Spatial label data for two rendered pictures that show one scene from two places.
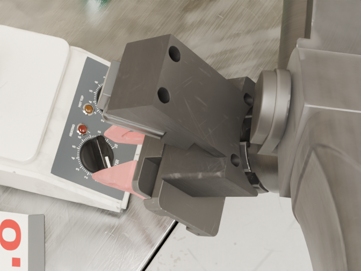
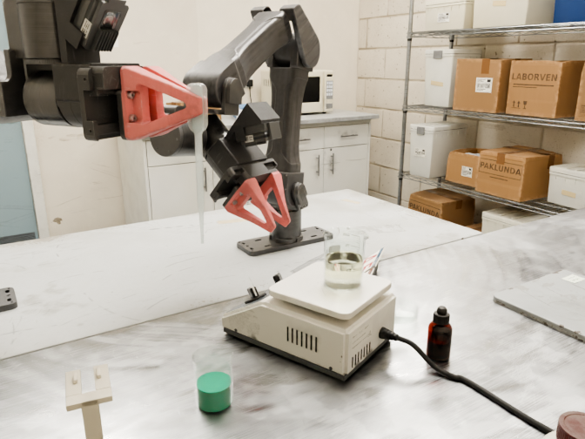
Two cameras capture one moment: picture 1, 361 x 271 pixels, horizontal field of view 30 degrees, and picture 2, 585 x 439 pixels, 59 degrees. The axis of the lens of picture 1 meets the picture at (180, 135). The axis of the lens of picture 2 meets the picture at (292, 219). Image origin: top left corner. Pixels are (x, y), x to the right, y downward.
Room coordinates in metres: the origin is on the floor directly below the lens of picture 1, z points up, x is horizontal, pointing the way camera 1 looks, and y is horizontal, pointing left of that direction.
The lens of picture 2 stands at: (0.78, 0.43, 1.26)
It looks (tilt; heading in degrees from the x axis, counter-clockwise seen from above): 17 degrees down; 210
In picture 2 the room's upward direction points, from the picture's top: straight up
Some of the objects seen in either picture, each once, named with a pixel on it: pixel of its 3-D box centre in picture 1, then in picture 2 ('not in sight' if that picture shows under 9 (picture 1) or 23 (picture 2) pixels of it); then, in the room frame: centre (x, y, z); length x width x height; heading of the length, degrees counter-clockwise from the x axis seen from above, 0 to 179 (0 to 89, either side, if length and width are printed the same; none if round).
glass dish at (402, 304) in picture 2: not in sight; (399, 311); (0.12, 0.23, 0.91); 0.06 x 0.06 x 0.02
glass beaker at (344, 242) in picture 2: not in sight; (346, 260); (0.23, 0.19, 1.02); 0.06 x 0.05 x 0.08; 83
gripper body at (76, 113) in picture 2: not in sight; (106, 100); (0.42, 0.00, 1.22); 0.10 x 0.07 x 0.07; 5
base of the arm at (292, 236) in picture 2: not in sight; (285, 224); (-0.08, -0.08, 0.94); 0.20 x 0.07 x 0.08; 152
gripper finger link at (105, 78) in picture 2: not in sight; (156, 104); (0.42, 0.08, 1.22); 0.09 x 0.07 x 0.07; 95
